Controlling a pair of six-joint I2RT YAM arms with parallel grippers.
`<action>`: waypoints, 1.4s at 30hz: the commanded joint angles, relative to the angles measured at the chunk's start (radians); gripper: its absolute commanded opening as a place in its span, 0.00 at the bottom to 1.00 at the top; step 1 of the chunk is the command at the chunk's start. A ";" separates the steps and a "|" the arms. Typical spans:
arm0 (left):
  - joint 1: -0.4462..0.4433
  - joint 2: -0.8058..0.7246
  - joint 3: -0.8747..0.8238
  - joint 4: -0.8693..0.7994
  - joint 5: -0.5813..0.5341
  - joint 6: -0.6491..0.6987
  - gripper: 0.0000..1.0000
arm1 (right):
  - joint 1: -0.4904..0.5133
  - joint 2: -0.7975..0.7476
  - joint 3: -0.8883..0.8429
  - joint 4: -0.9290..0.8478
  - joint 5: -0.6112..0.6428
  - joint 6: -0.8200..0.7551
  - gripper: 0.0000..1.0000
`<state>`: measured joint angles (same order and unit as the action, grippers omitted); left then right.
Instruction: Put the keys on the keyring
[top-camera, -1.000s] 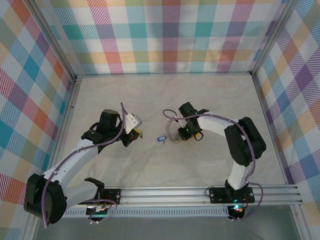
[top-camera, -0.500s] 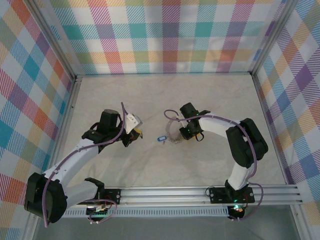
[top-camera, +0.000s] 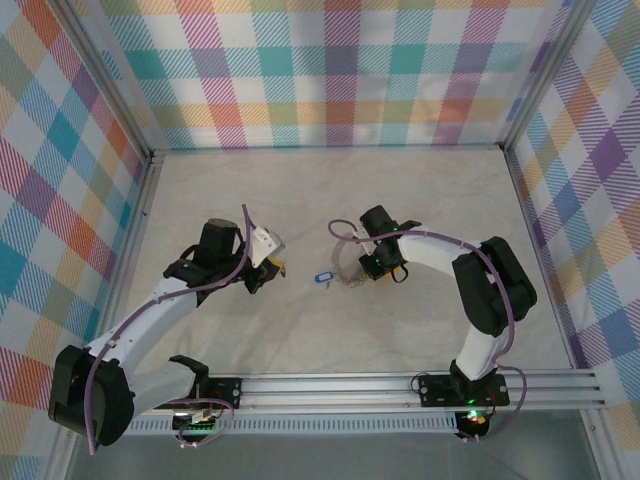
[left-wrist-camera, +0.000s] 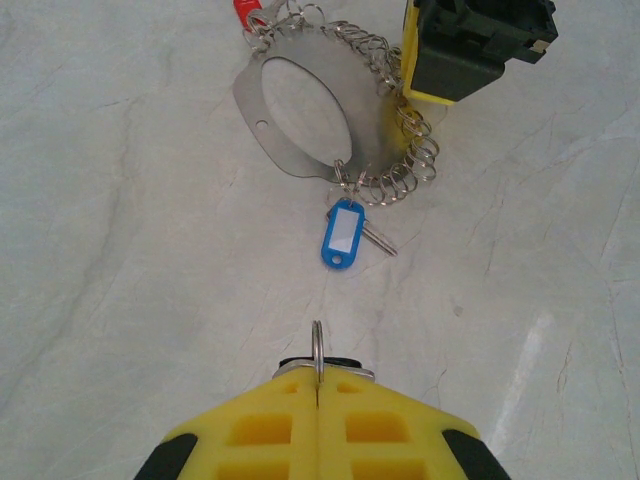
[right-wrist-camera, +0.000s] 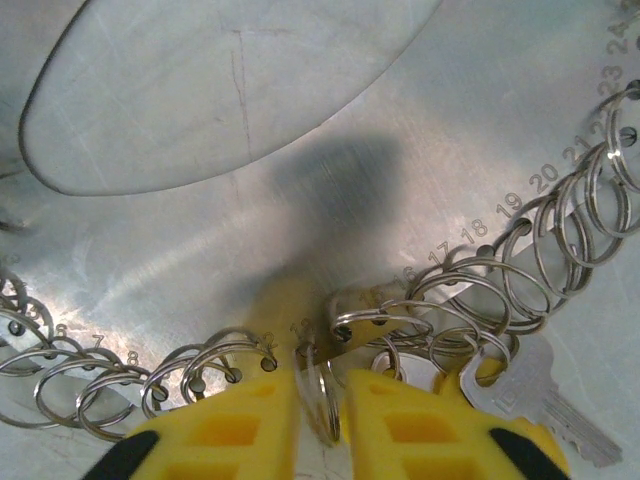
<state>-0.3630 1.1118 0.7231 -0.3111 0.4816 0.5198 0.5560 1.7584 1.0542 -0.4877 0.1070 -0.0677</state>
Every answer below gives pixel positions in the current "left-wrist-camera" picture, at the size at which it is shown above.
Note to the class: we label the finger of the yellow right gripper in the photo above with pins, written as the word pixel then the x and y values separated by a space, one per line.
pixel 409 60

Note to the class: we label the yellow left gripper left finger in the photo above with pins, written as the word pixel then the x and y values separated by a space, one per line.
pixel 260 435

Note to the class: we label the black-headed key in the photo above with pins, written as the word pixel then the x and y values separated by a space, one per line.
pixel 345 362

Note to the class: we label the blue plastic key tag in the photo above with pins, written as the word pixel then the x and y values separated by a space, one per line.
pixel 342 235

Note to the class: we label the small silver key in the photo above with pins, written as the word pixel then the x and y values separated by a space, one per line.
pixel 382 244

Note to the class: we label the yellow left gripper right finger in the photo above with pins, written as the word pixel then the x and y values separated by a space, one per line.
pixel 380 435

